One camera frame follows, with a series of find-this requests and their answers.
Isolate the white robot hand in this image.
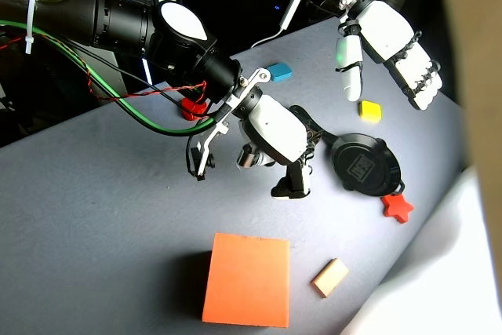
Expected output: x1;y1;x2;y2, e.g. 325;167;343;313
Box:
334;0;444;111
239;94;315;199

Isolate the black cast iron skillet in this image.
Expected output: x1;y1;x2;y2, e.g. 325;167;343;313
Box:
289;104;406;198

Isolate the blue block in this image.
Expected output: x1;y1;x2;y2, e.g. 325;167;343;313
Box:
266;62;293;83

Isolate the yellow block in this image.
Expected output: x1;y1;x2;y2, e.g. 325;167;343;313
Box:
357;100;383;123

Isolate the red round block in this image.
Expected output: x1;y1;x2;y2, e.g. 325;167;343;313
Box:
180;97;209;122

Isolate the beige board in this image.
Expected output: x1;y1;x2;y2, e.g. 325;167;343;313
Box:
445;0;502;285

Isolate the red star block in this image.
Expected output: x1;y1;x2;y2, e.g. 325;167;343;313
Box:
382;192;415;224

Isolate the large orange cube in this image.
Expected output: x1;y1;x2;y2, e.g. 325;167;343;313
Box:
202;232;291;329

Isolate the tan wooden block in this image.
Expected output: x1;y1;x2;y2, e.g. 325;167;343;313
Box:
311;258;350;299

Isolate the grey table cloth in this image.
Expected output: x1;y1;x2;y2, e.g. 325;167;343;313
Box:
0;16;478;335

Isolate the white backdrop sheet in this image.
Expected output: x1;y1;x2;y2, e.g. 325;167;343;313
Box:
339;166;502;335

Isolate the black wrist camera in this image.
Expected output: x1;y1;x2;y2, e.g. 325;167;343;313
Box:
186;134;217;182

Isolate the white adapter with cable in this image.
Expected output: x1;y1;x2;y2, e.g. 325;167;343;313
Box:
250;0;305;49

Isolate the green cable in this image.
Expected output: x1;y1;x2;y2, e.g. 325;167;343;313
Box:
0;20;216;137

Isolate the red black twisted cable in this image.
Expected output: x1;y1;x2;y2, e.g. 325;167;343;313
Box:
0;35;208;103

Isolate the white cable tie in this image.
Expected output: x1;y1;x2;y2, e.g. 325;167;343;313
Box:
24;0;40;56

